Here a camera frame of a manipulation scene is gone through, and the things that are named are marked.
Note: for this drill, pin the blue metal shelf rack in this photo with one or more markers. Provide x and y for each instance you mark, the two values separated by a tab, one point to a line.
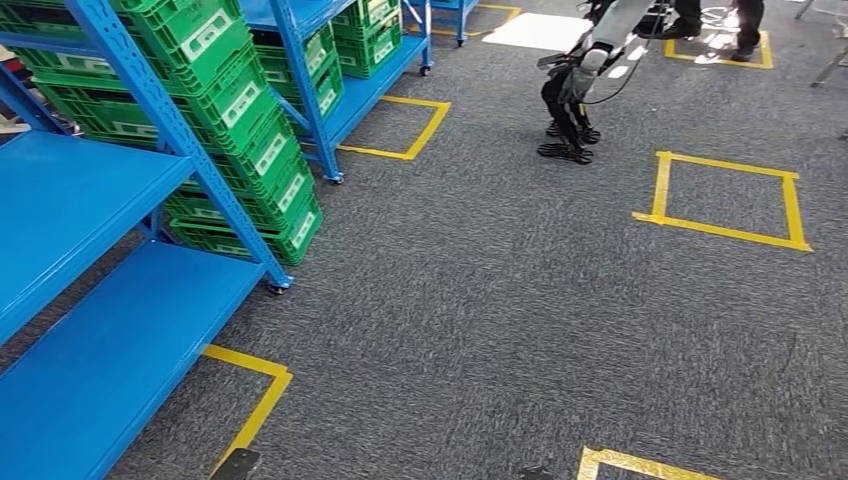
457	13
66	192
371	86

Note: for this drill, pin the yellow floor tape square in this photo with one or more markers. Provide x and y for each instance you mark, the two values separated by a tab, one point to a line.
265	397

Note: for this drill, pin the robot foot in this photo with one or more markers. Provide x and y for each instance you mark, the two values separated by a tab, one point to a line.
534	474
236	465

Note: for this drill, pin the silver humanoid robot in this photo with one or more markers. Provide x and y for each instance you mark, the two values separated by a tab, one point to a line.
616	26

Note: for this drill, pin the person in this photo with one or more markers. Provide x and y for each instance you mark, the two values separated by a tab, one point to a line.
748	26

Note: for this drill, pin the metal work table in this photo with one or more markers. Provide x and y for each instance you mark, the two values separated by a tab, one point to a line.
831	69

